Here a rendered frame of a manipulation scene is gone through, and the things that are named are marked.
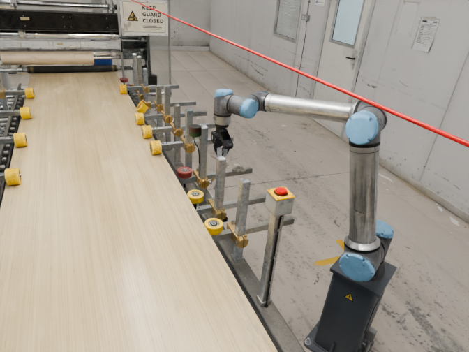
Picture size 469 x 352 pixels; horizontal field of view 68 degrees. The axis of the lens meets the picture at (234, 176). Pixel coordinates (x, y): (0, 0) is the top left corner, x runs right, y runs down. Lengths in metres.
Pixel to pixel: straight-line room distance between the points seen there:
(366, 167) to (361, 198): 0.14
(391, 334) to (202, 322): 1.60
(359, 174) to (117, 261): 0.98
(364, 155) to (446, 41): 2.76
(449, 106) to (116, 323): 3.51
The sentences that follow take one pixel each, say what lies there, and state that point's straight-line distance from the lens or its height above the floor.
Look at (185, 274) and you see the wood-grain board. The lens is 1.31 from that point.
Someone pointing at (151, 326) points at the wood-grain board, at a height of 0.90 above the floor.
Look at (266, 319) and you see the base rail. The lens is 1.46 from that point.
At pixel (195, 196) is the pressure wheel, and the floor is 0.91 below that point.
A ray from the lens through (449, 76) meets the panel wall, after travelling 4.01.
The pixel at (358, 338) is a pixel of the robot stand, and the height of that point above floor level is 0.26.
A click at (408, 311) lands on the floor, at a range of 2.75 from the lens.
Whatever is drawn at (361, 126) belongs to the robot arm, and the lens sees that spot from 1.39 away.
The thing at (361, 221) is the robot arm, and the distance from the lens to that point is 1.55.
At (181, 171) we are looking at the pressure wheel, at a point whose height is 0.91.
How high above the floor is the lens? 1.82
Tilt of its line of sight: 29 degrees down
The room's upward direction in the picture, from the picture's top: 5 degrees clockwise
